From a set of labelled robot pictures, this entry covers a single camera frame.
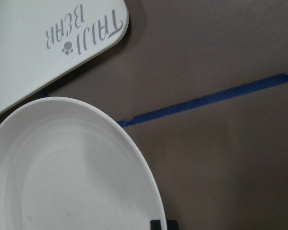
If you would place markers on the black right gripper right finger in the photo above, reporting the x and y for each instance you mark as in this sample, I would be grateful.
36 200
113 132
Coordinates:
172 224

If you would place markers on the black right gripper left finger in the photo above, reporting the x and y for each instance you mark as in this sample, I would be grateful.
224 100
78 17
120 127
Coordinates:
155 225

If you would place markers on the white round plate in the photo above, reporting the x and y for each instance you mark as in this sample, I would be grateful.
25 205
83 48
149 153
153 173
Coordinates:
66 165

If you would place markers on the white bear print tray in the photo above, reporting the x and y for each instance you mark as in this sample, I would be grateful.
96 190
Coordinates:
42 40

